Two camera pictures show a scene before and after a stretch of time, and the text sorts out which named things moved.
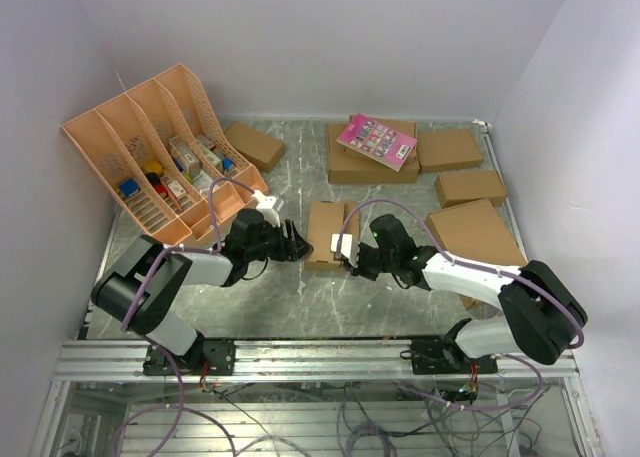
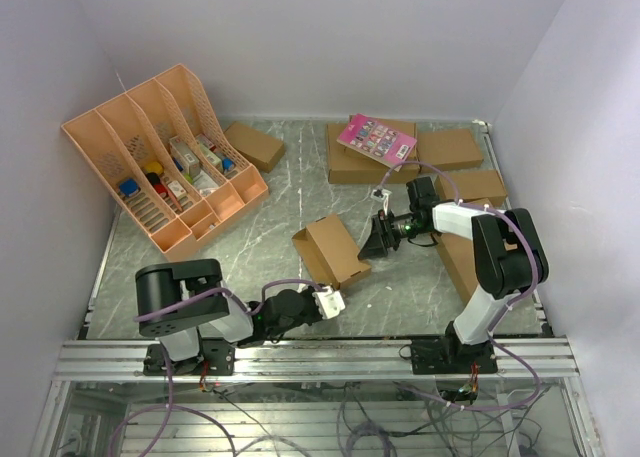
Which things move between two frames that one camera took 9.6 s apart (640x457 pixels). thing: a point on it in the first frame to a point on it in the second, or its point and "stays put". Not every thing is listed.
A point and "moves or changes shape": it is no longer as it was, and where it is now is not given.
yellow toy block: (154, 166) stays put
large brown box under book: (347, 166) stays put
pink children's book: (377, 141) stays put
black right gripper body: (370, 262) to (392, 234)
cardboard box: (324, 219) moves or changes shape
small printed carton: (185, 154) stays put
